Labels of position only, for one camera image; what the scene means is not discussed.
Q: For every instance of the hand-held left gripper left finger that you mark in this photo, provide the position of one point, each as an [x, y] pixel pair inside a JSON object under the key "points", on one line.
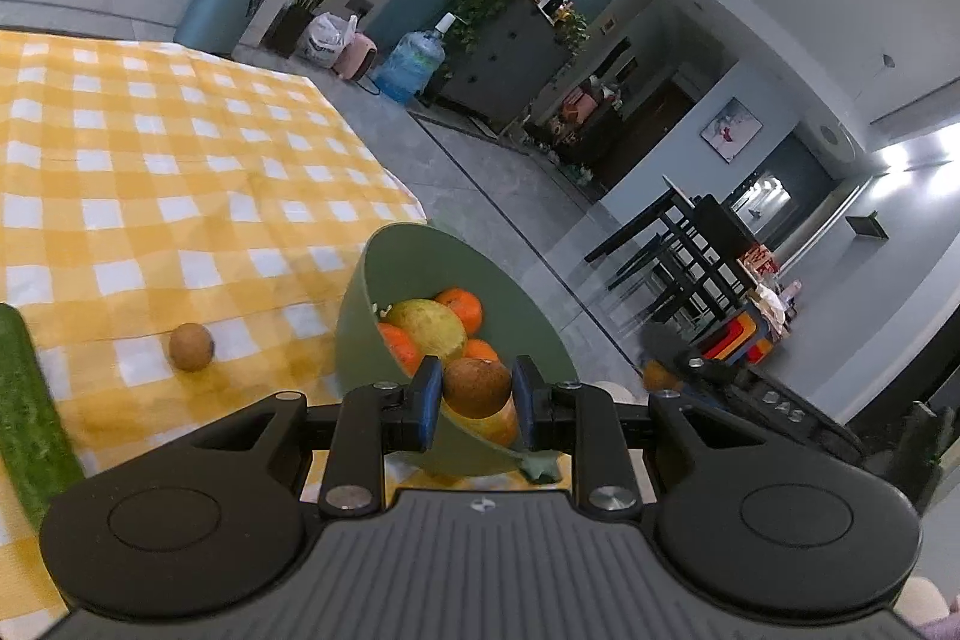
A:
{"points": [[429, 407]]}

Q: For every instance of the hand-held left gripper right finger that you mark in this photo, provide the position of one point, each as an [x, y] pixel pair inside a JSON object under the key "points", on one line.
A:
{"points": [[523, 407]]}

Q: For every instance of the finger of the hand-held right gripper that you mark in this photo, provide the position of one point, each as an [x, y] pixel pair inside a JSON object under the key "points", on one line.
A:
{"points": [[691, 368]]}

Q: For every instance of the orange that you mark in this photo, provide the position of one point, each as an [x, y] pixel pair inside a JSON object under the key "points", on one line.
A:
{"points": [[461, 310], [399, 347], [660, 377], [502, 428], [480, 351]]}

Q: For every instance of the brown kiwi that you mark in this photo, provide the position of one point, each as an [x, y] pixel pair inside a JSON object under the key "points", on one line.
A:
{"points": [[191, 347], [476, 387]]}

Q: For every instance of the yellow-green pear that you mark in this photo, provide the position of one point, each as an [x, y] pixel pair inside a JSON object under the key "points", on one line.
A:
{"points": [[427, 325]]}

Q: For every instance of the green bowl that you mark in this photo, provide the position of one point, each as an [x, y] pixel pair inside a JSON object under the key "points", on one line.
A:
{"points": [[394, 261]]}

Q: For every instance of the colourful striped box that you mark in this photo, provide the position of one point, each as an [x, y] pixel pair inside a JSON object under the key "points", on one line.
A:
{"points": [[739, 340]]}

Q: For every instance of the black chair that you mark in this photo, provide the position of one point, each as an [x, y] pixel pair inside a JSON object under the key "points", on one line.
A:
{"points": [[675, 287]]}

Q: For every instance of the red snack packet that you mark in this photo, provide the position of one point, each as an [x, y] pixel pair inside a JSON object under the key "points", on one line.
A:
{"points": [[757, 257]]}

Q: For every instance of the black dining table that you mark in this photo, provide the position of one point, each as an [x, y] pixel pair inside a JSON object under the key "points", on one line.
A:
{"points": [[712, 220]]}

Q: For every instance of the dark framed picture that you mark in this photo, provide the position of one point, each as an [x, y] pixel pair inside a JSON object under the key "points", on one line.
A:
{"points": [[866, 226]]}

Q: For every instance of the pale fuzzy cloth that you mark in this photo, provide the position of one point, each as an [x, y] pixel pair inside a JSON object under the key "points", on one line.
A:
{"points": [[926, 610]]}

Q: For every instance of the cluttered low shelf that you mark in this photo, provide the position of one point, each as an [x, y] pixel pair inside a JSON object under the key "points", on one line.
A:
{"points": [[577, 115]]}

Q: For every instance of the blue water bottle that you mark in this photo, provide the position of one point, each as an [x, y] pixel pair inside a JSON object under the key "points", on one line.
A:
{"points": [[409, 63]]}

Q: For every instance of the dark grey cabinet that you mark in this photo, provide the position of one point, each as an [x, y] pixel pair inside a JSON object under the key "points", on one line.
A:
{"points": [[502, 63]]}

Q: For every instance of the pink heater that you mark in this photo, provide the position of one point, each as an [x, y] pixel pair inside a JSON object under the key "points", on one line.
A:
{"points": [[355, 57]]}

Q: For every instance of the white plastic bag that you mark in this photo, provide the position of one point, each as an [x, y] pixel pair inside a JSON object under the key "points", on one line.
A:
{"points": [[324, 40]]}

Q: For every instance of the yellow checkered tablecloth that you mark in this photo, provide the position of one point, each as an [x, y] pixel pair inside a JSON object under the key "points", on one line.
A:
{"points": [[150, 123]]}

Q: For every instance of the green cucumber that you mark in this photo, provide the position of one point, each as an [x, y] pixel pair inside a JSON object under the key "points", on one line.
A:
{"points": [[30, 415]]}

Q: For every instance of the framed wall picture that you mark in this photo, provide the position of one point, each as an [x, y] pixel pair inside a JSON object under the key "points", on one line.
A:
{"points": [[731, 129]]}

